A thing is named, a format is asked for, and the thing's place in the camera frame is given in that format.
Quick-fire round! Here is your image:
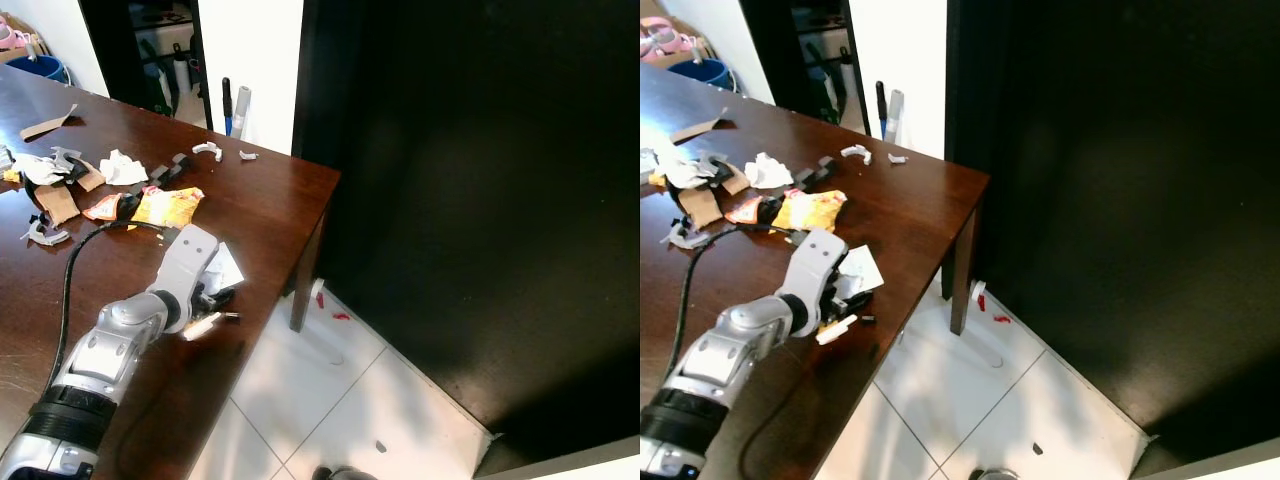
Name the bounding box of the white paper sheet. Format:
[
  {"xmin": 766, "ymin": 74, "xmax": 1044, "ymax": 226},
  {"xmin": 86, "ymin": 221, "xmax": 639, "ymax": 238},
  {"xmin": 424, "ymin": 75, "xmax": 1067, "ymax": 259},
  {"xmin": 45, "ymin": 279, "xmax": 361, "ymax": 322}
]
[
  {"xmin": 200, "ymin": 243, "xmax": 245, "ymax": 293},
  {"xmin": 838, "ymin": 245, "xmax": 885, "ymax": 299}
]

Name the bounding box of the orange snack wrapper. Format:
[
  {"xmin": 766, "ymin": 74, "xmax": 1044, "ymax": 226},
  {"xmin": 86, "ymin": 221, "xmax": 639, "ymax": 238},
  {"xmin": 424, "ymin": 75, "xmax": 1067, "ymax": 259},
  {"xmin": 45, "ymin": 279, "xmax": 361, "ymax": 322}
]
[
  {"xmin": 130, "ymin": 187, "xmax": 206, "ymax": 231},
  {"xmin": 770, "ymin": 190, "xmax": 849, "ymax": 234}
]

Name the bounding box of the dark wooden table leg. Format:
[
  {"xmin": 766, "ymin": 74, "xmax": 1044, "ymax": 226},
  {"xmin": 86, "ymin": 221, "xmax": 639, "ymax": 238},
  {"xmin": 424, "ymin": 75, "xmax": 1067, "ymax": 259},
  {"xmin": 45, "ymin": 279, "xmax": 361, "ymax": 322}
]
[{"xmin": 948, "ymin": 200, "xmax": 986, "ymax": 337}]

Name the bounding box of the red snack wrapper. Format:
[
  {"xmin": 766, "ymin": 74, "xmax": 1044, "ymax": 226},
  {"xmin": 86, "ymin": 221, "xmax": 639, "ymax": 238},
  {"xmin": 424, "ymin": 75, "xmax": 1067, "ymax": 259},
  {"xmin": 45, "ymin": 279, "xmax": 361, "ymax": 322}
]
[
  {"xmin": 725, "ymin": 195, "xmax": 776, "ymax": 226},
  {"xmin": 82, "ymin": 193, "xmax": 136, "ymax": 223}
]

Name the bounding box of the white crumpled tissue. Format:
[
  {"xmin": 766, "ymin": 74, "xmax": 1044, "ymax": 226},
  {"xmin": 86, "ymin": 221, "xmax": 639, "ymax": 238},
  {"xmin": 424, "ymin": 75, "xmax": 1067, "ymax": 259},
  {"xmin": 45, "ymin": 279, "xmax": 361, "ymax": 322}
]
[
  {"xmin": 744, "ymin": 152, "xmax": 794, "ymax": 190},
  {"xmin": 98, "ymin": 150, "xmax": 149, "ymax": 187}
]

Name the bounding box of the brown cardboard strip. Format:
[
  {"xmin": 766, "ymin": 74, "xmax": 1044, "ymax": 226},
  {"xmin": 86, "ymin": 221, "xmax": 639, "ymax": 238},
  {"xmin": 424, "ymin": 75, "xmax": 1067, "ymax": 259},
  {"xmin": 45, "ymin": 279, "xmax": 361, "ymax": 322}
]
[
  {"xmin": 38, "ymin": 185, "xmax": 83, "ymax": 227},
  {"xmin": 682, "ymin": 187, "xmax": 723, "ymax": 231}
]

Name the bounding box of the grey plastic scrap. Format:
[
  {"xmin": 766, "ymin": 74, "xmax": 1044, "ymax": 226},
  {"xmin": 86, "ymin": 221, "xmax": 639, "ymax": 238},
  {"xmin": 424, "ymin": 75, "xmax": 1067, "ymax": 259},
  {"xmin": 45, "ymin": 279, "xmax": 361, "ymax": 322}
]
[
  {"xmin": 660, "ymin": 218, "xmax": 711, "ymax": 251},
  {"xmin": 20, "ymin": 215, "xmax": 73, "ymax": 249}
]

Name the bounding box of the crumpled white paper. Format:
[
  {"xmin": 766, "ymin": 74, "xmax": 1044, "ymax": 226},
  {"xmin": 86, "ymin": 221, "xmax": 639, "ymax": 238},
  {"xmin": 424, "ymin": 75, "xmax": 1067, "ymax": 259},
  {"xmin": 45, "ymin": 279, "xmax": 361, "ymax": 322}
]
[
  {"xmin": 655, "ymin": 150, "xmax": 731, "ymax": 191},
  {"xmin": 12, "ymin": 148, "xmax": 86, "ymax": 188}
]

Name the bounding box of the flat pointed cardboard piece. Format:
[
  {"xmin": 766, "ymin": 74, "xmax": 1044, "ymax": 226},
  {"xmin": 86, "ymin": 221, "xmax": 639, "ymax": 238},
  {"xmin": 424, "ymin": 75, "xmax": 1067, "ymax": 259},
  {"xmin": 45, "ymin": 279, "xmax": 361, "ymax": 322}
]
[
  {"xmin": 18, "ymin": 103, "xmax": 81, "ymax": 143},
  {"xmin": 668, "ymin": 107, "xmax": 731, "ymax": 146}
]

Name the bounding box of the black shelf unit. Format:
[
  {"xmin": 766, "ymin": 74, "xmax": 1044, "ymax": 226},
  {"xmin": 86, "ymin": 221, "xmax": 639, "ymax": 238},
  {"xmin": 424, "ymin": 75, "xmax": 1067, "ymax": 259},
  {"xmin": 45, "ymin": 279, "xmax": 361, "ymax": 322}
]
[{"xmin": 738, "ymin": 0, "xmax": 873, "ymax": 136}]

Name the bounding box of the blue bucket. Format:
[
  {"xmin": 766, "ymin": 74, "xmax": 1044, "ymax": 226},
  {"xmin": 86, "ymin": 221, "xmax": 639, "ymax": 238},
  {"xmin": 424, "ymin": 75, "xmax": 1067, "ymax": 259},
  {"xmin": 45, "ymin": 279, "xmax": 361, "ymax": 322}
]
[
  {"xmin": 5, "ymin": 53, "xmax": 71, "ymax": 86},
  {"xmin": 667, "ymin": 57, "xmax": 738, "ymax": 93}
]

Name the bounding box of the large black cabinet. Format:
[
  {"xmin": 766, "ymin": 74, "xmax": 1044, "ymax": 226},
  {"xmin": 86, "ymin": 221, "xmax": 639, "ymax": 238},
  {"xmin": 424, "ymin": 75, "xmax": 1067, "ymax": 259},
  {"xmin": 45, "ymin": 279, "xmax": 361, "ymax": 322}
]
[
  {"xmin": 940, "ymin": 0, "xmax": 1280, "ymax": 479},
  {"xmin": 292, "ymin": 0, "xmax": 641, "ymax": 476}
]

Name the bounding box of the pink plastic toy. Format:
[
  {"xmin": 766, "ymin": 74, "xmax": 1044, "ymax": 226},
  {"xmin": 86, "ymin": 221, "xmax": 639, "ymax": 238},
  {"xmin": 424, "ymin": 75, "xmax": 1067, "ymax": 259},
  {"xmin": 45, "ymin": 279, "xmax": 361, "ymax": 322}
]
[
  {"xmin": 0, "ymin": 17, "xmax": 36, "ymax": 53},
  {"xmin": 640, "ymin": 15, "xmax": 706, "ymax": 59}
]

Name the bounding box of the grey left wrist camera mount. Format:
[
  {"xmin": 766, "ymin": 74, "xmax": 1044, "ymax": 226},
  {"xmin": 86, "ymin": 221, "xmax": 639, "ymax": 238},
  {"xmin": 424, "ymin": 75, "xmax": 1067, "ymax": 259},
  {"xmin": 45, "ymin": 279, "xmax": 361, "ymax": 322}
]
[
  {"xmin": 148, "ymin": 224, "xmax": 223, "ymax": 313},
  {"xmin": 786, "ymin": 228, "xmax": 851, "ymax": 319}
]

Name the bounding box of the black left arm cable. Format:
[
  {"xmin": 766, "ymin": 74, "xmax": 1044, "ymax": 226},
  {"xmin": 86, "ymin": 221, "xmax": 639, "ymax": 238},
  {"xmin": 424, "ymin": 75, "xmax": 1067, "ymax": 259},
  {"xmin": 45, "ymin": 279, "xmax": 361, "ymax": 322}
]
[
  {"xmin": 665, "ymin": 224, "xmax": 796, "ymax": 381},
  {"xmin": 45, "ymin": 220, "xmax": 166, "ymax": 393}
]

